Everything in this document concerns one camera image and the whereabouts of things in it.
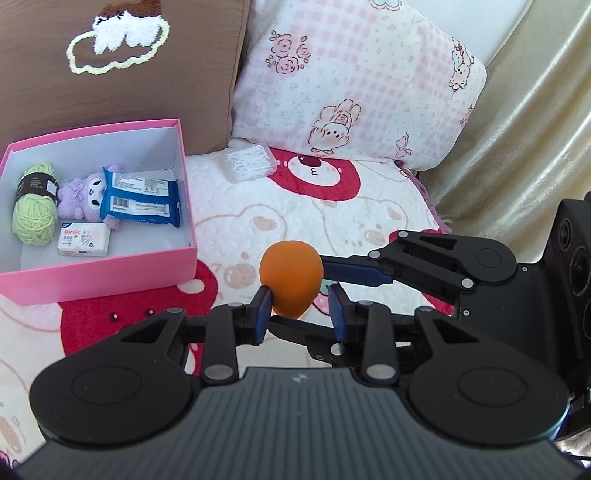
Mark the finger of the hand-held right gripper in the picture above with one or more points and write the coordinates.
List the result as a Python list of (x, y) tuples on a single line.
[(318, 342), (355, 274)]

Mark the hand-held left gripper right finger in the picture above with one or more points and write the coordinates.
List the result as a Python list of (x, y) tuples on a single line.
[(339, 314)]

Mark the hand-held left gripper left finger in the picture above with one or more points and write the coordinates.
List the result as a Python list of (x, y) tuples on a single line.
[(262, 314)]

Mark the orange fruit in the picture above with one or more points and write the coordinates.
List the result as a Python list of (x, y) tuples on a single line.
[(291, 277)]

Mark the pink cardboard box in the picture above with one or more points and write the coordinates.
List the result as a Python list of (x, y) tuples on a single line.
[(138, 249)]

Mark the blue wet wipes pack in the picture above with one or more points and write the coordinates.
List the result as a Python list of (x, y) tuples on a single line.
[(138, 198)]

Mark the white tissue pack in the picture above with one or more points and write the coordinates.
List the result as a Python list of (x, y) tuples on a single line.
[(83, 240)]

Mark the purple plush toy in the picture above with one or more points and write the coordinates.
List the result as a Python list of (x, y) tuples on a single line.
[(78, 196)]

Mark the green yarn ball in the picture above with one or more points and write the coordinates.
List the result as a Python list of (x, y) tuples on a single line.
[(32, 221)]

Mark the printed white red blanket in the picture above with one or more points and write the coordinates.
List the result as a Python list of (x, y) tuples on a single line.
[(277, 203)]

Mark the cream satin cloth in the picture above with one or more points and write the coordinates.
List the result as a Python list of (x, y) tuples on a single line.
[(521, 161)]

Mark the clear plastic box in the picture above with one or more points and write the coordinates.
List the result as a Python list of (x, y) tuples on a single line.
[(249, 161)]

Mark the pink checked pillow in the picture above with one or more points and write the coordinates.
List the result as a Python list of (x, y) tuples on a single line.
[(369, 69)]

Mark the brown embroidered pillow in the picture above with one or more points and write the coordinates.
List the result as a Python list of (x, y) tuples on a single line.
[(184, 69)]

